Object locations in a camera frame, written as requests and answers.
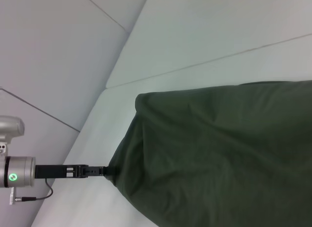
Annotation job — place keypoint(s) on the dark green FREE t-shirt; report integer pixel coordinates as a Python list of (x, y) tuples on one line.
[(219, 151)]

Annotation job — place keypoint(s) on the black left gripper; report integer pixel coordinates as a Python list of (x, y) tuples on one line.
[(58, 171)]

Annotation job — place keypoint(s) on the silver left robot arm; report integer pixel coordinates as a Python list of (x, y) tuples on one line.
[(14, 168)]

